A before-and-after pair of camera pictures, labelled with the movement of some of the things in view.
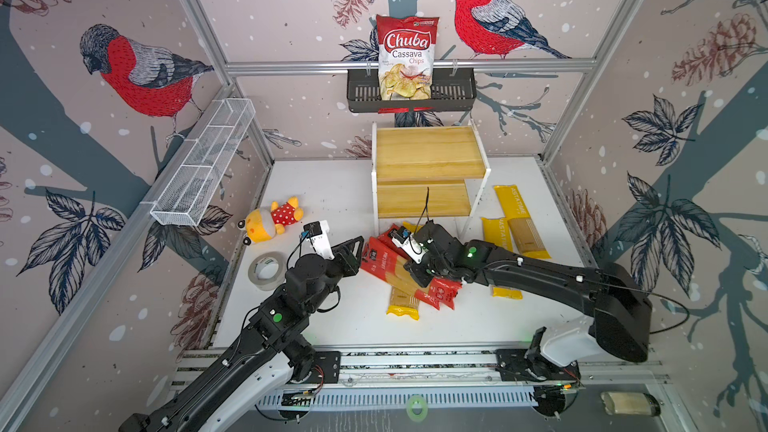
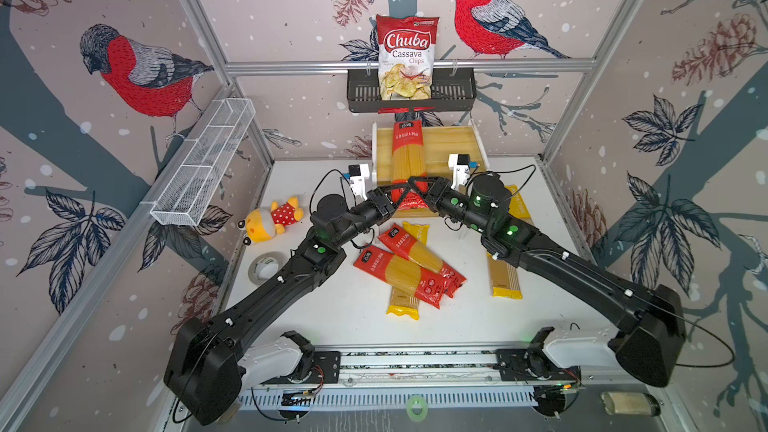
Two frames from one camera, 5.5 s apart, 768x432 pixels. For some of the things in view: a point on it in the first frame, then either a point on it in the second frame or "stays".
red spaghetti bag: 441,291 → 423,284
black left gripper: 343,255 → 379,205
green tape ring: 409,408 stays
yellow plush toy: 260,223 stays
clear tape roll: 267,270 stays
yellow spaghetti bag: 402,303 stays
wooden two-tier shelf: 426,172 stays
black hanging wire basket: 453,90 stays
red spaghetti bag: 379,260 → 408,160
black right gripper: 413,269 → 440,193
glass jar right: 630,403 stays
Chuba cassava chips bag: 406,49 stays
